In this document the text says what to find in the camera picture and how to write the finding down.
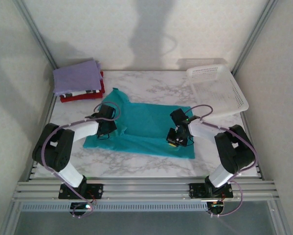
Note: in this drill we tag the teal t-shirt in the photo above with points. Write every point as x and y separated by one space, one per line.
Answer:
141 122

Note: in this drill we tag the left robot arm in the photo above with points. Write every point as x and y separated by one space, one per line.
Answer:
58 151

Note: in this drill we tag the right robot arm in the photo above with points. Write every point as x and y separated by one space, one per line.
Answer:
234 151

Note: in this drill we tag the folded red t-shirt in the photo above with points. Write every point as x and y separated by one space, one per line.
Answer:
82 98

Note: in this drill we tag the folded white printed t-shirt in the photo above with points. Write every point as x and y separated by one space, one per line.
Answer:
74 93

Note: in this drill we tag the folded lilac t-shirt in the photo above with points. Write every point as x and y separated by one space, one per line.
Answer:
75 78

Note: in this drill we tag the white perforated plastic basket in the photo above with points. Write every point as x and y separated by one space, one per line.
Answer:
224 98

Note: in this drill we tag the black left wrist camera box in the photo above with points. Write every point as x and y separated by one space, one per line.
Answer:
91 117

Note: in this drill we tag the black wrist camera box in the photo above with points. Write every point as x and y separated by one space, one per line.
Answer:
192 119
91 117

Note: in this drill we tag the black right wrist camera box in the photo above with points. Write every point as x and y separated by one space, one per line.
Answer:
192 119

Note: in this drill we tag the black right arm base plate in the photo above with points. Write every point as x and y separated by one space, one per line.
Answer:
197 189

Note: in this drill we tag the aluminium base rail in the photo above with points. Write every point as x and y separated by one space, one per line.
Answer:
146 189

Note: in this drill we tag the aluminium table side rail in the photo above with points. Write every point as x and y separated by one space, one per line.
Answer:
49 110
244 118

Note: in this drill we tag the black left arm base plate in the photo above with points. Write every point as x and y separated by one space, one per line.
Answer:
97 189

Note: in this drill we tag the aluminium frame post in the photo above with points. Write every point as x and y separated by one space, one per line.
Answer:
254 36
36 36

